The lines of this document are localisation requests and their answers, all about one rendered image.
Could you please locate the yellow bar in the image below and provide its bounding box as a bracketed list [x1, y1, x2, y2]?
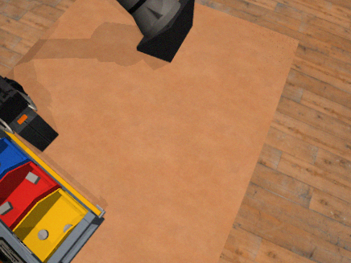
[5, 131, 101, 216]

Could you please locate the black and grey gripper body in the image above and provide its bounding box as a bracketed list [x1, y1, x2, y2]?
[0, 76, 30, 125]

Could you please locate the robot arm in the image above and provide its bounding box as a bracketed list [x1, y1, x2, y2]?
[116, 0, 180, 39]

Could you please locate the blue open bin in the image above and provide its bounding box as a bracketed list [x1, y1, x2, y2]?
[0, 138, 33, 179]

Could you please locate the grey disc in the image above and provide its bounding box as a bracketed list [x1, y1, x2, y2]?
[64, 224, 72, 233]
[38, 229, 49, 240]

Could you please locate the grey metal shelf rack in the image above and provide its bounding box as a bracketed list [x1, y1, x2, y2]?
[0, 129, 106, 263]

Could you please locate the yellow open bin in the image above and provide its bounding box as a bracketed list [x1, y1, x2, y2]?
[13, 188, 88, 263]

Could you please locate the red bin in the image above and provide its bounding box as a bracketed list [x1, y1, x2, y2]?
[0, 161, 62, 231]

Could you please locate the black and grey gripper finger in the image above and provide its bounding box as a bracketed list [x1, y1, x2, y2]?
[0, 118, 14, 134]
[4, 77, 38, 111]

